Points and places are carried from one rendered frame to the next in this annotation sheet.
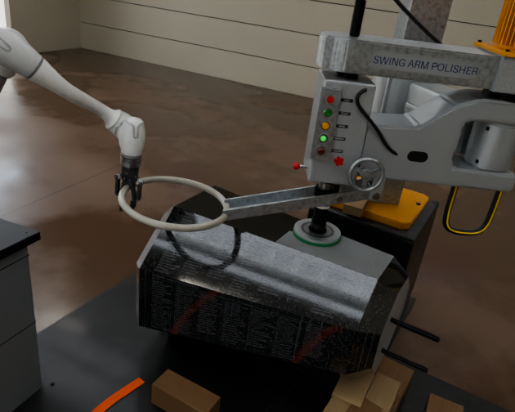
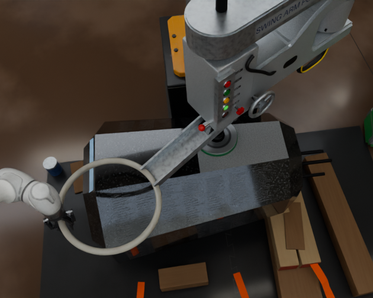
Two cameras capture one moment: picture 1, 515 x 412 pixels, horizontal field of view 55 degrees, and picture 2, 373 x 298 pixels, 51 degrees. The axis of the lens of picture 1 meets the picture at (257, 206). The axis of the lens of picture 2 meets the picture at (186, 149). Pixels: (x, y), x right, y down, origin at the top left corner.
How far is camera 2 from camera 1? 1.42 m
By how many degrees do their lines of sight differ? 40
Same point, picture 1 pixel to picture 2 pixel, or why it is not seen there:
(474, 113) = (330, 7)
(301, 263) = (229, 177)
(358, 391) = not seen: hidden behind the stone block
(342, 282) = (265, 173)
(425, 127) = (295, 42)
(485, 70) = not seen: outside the picture
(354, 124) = (245, 80)
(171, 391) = (176, 284)
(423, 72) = (295, 11)
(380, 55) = (261, 25)
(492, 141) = (338, 13)
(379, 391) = not seen: hidden behind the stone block
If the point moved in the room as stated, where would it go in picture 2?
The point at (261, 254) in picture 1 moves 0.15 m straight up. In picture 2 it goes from (195, 187) to (194, 175)
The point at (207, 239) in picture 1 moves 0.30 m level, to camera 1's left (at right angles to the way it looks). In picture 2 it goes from (144, 200) to (92, 232)
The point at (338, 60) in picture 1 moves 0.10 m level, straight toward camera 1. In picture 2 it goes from (226, 52) to (241, 72)
